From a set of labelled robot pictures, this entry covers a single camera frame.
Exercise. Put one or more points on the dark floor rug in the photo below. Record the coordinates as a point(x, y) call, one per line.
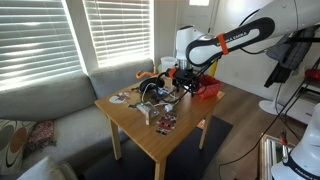
point(186, 162)

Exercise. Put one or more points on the white charger with cable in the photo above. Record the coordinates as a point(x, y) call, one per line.
point(161, 97)

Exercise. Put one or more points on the translucent plastic cup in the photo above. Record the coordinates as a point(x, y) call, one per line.
point(167, 62)

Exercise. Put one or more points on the white fan base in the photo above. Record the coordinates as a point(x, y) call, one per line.
point(271, 107)

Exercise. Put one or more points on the red woven basket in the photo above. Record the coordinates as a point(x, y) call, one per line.
point(209, 86)

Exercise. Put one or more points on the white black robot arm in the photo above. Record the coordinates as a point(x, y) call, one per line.
point(277, 18)

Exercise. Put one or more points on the light wooden block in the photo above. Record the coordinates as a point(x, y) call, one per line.
point(150, 114)

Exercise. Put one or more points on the yellow pole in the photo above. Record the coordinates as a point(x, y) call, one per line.
point(213, 69)

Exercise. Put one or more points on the orange plush octopus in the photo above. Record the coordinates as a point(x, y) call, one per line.
point(141, 74)

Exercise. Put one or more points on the wooden side table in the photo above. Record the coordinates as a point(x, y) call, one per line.
point(190, 111)

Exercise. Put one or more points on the grey sofa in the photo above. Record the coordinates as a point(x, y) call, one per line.
point(81, 130)

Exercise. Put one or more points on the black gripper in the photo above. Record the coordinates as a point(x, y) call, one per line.
point(184, 79)

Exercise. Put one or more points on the patterned cushion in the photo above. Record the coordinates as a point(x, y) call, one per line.
point(13, 137)

